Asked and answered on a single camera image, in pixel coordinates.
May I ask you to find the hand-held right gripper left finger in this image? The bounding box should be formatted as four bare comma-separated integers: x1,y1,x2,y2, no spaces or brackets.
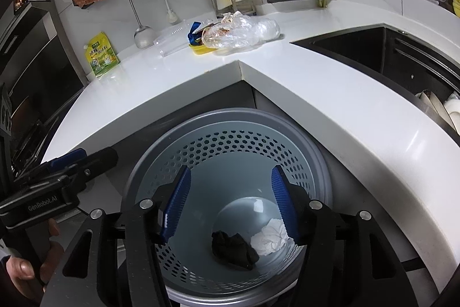
45,165,193,307

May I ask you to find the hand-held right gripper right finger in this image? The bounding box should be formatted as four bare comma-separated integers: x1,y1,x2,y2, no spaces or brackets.
269,165,419,307

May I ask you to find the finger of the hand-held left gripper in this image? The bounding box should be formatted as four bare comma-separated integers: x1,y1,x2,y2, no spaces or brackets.
66,148,119,193
14,148,87,187

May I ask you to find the grey perforated waste bin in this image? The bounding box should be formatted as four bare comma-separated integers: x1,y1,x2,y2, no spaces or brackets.
120,108,333,306

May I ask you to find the clear plastic cup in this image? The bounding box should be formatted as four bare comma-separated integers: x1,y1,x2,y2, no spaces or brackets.
153,20,195,58

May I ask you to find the yellow plastic ring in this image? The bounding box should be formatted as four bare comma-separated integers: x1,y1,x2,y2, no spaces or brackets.
189,42,213,55

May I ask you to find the blue ribbon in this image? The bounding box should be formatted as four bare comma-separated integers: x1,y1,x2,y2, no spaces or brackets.
186,22,204,43

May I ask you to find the clear plastic bag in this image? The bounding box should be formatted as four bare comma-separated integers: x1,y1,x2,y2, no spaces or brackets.
201,13,281,52

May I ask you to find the person's left hand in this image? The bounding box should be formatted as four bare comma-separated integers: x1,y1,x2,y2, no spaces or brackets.
6,217,66,301

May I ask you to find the white crumpled tissue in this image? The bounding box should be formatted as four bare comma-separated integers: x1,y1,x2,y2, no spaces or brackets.
250,219,294,256

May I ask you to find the black crumpled cloth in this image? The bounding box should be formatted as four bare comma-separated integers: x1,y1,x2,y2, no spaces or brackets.
211,231,260,271

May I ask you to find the green yellow seasoning pouch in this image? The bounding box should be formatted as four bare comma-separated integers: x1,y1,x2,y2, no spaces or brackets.
85,31,120,79

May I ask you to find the metal ladle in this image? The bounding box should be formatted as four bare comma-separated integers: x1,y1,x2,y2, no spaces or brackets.
120,0,157,49

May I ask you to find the black sink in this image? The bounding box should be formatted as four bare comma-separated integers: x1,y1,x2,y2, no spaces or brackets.
290,24,460,100

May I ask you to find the row of white dishes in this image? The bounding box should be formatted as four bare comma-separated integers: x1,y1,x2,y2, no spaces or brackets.
415,89,460,136

